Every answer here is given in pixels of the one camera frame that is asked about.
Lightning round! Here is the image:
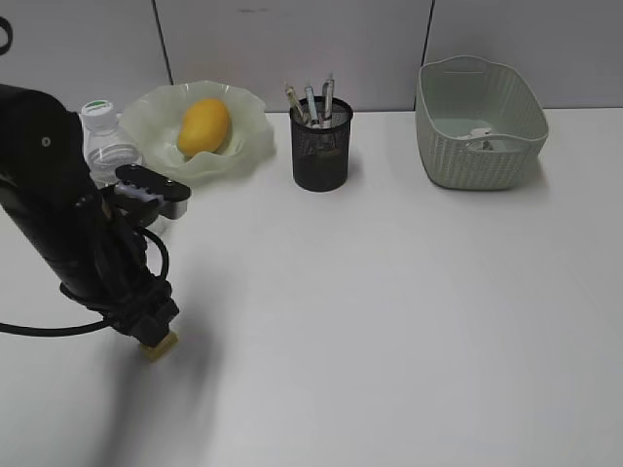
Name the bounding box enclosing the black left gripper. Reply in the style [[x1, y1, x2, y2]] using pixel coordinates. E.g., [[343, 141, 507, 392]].
[[60, 276, 179, 346]]

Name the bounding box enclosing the clear plastic water bottle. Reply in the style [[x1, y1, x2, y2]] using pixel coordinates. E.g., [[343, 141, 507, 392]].
[[80, 99, 144, 189]]

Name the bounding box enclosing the yellow mango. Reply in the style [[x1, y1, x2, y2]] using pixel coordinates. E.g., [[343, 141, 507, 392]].
[[177, 98, 230, 159]]

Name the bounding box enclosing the beige grip ballpoint pen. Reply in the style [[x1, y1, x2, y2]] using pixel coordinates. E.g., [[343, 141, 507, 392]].
[[284, 82, 309, 126]]

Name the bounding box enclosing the waste paper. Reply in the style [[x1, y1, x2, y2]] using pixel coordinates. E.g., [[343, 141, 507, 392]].
[[458, 126, 505, 152]]

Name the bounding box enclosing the grey grip ballpoint pen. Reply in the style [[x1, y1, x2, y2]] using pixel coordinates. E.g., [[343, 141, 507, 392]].
[[304, 82, 320, 128]]

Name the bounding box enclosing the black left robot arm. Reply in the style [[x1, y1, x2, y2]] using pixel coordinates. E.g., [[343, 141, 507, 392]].
[[1, 85, 179, 349]]

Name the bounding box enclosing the pale green wavy plate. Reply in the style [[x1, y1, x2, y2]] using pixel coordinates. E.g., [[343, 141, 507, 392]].
[[120, 81, 274, 186]]

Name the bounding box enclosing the black mesh pen holder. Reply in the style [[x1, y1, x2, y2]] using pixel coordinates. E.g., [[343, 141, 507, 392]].
[[289, 97, 353, 193]]

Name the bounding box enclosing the pale green woven basket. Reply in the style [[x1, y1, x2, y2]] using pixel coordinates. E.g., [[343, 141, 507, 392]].
[[416, 55, 549, 191]]

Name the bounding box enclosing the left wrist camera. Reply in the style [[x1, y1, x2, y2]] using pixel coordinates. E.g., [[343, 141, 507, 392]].
[[100, 163, 192, 228]]

